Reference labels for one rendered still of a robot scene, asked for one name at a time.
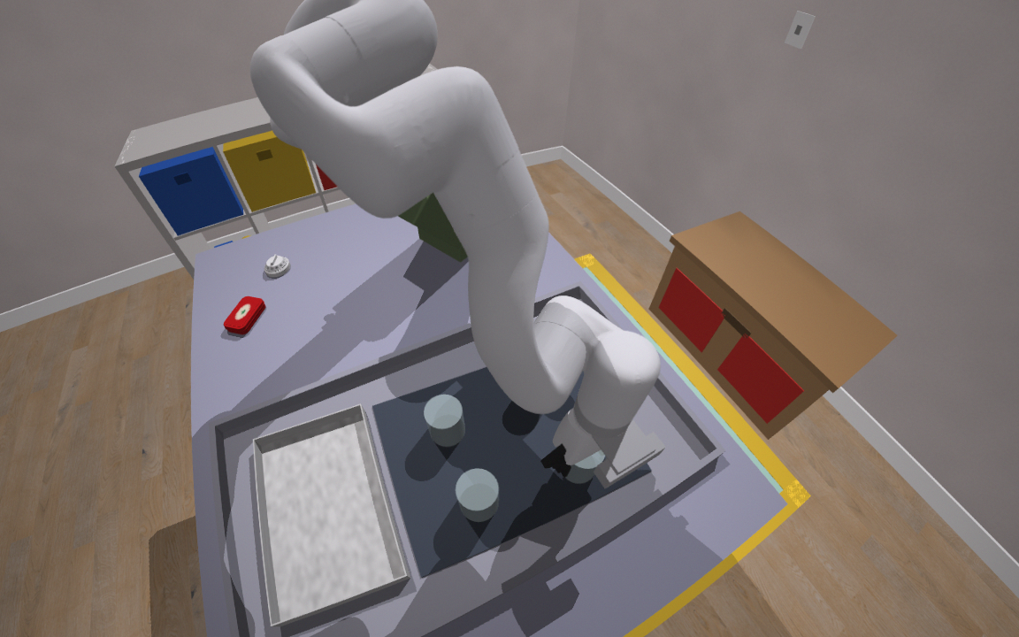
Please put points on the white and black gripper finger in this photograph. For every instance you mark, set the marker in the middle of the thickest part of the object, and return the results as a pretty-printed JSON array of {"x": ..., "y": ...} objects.
[{"x": 555, "y": 459}]

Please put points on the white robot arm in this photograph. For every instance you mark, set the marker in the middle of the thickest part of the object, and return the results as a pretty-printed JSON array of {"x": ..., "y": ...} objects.
[{"x": 444, "y": 132}]

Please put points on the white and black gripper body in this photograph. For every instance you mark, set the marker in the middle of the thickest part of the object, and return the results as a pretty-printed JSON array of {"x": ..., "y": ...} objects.
[{"x": 579, "y": 444}]

